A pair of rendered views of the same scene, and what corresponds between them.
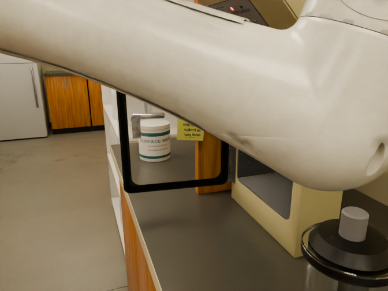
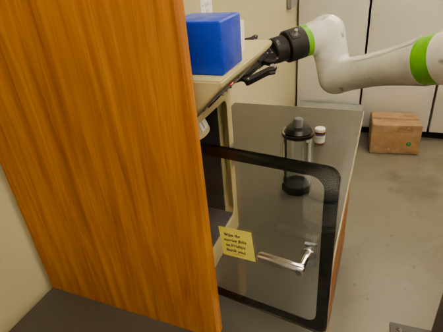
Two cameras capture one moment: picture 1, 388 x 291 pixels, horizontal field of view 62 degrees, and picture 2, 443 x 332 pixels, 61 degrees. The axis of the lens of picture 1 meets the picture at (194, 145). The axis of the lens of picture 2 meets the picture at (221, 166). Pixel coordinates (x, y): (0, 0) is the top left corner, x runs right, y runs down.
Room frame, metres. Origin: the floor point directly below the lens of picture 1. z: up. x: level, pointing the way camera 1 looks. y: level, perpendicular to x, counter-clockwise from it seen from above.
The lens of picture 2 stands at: (1.32, 0.41, 1.70)
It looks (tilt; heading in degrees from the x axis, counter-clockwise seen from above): 30 degrees down; 224
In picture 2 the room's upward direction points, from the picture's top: 5 degrees counter-clockwise
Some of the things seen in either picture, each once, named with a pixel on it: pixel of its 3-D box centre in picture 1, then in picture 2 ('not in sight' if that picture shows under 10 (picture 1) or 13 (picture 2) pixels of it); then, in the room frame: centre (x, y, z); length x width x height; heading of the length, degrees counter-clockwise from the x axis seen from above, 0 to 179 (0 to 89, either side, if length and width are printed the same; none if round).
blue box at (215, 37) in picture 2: not in sight; (206, 43); (0.81, -0.09, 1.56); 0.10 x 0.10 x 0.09; 19
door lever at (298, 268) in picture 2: not in sight; (285, 257); (0.88, 0.13, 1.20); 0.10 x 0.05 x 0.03; 102
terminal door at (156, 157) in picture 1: (175, 121); (256, 240); (0.86, 0.05, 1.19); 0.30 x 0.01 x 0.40; 102
